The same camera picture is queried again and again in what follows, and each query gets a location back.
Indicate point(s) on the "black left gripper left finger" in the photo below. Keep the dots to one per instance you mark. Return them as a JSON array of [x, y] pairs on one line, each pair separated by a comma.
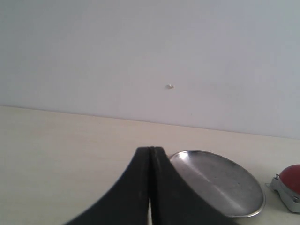
[[127, 201]]

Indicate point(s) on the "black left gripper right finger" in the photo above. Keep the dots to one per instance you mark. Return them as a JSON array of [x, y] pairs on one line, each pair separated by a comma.
[[173, 201]]

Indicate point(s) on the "red dome push button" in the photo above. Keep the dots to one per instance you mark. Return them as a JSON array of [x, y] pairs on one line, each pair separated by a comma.
[[287, 185]]

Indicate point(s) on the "round steel plate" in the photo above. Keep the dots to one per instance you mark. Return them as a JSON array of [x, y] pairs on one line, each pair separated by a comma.
[[224, 184]]

